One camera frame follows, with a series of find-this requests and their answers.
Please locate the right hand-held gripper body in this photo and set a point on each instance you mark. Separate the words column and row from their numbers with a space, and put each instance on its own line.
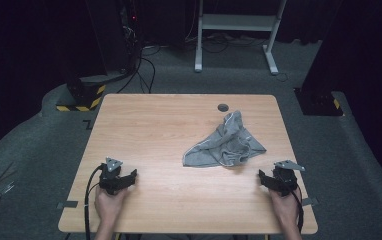
column 285, row 181

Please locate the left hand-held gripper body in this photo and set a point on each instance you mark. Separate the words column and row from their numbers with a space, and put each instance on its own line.
column 111, row 176

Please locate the grey cloth garment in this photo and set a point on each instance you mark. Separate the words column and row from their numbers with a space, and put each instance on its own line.
column 227, row 146

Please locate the person's right hand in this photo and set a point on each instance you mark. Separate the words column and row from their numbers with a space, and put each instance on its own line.
column 287, row 208

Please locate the person's left hand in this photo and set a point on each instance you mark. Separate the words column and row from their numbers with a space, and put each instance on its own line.
column 109, row 205

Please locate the grey tape strip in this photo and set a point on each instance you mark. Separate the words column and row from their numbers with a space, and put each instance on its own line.
column 67, row 204
column 309, row 201

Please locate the black column with striped base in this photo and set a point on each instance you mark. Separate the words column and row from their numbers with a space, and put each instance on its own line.
column 85, row 93
column 317, row 101

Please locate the black device with red light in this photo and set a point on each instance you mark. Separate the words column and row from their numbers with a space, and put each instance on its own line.
column 132, row 15

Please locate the white metal stand frame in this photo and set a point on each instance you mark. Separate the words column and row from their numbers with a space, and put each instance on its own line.
column 239, row 22

